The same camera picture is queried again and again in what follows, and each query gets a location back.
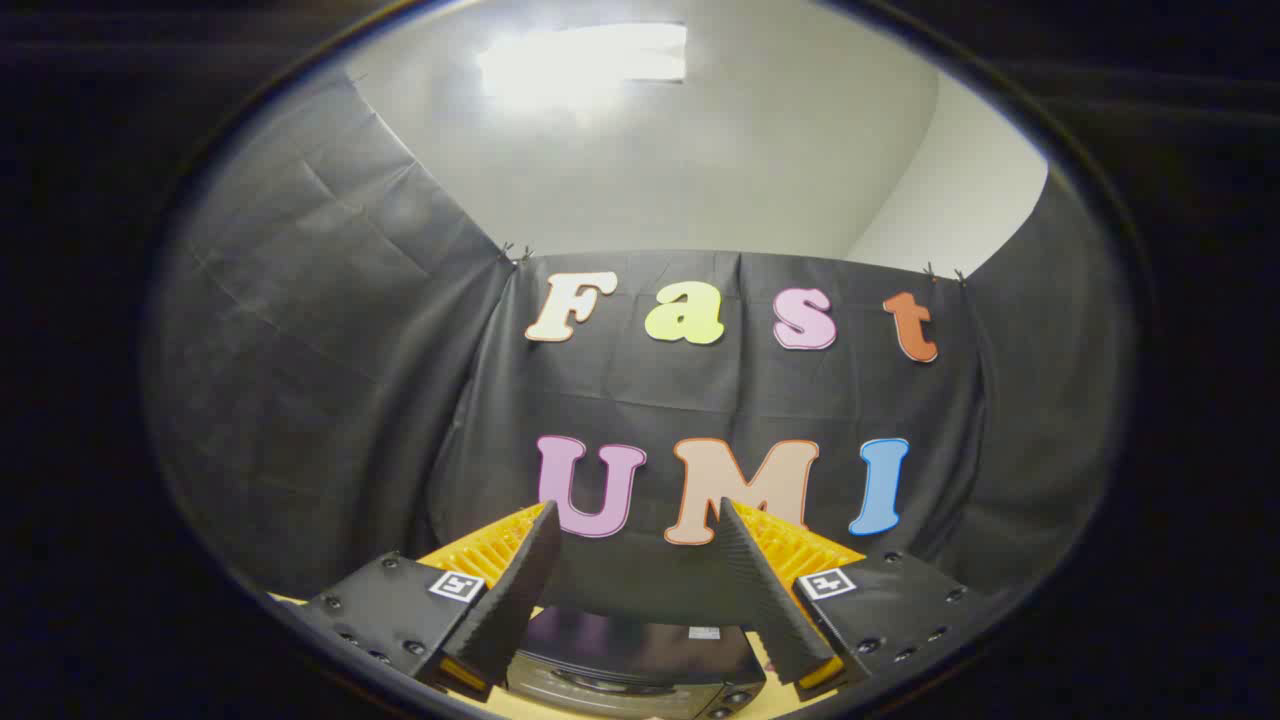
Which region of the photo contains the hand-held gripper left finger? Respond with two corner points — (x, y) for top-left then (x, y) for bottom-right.
(298, 500), (563, 703)

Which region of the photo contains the black toaster oven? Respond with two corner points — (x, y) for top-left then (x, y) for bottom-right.
(505, 605), (769, 720)

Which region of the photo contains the black backdrop cloth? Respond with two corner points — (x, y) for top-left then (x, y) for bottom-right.
(145, 70), (1136, 628)

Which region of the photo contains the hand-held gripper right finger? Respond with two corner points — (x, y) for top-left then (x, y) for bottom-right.
(718, 497), (988, 701)

